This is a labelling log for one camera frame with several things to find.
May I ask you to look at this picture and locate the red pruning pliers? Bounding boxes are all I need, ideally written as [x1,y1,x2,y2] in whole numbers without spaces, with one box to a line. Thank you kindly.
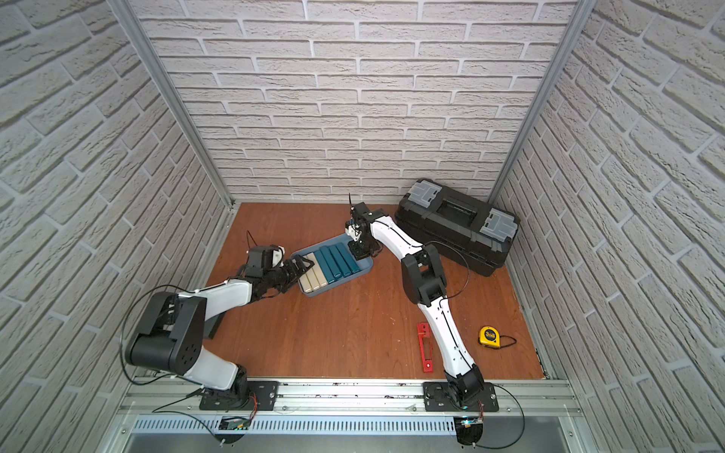
[416,322,433,374]

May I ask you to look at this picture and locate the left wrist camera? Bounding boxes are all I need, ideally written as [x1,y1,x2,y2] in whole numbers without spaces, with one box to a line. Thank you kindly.
[270,245,285,268]

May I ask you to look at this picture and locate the blue plastic tray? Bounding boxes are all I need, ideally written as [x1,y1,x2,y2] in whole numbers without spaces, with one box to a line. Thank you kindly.
[294,234,373,297]

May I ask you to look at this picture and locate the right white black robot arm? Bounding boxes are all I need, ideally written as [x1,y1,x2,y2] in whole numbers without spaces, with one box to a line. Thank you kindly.
[346,203,484,409]

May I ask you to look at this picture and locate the beige block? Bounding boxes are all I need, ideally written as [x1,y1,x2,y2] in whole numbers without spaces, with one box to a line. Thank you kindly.
[307,253,329,288]
[308,270,321,292]
[299,272,313,294]

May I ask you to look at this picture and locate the black plastic toolbox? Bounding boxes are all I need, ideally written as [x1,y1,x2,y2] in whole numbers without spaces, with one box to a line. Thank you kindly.
[395,179,520,277]

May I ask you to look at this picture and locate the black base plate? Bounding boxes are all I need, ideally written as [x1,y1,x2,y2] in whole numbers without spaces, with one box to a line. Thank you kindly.
[422,381,500,413]
[199,381,279,411]

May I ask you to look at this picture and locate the aluminium rail frame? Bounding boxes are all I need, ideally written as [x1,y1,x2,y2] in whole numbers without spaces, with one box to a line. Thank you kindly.
[99,377,595,452]

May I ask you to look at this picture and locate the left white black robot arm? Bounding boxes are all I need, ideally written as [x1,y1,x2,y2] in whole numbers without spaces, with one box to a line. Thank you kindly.
[121,245,315,411]

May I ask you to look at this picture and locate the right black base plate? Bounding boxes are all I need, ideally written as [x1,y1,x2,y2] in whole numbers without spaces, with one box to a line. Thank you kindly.
[422,381,500,413]

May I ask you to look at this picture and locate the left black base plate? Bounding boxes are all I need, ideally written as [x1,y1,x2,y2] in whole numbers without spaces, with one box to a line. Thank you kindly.
[199,381,279,411]

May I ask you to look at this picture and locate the yellow tape measure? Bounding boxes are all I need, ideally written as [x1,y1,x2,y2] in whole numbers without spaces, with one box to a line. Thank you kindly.
[479,326,501,349]

